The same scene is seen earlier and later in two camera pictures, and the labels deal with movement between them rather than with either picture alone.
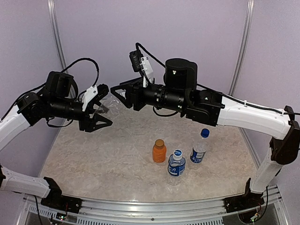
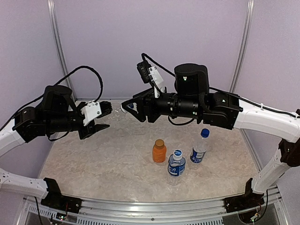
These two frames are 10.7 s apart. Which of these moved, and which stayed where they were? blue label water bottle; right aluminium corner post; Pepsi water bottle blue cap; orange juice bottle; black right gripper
Moved: black right gripper
Stayed: blue label water bottle; right aluminium corner post; orange juice bottle; Pepsi water bottle blue cap
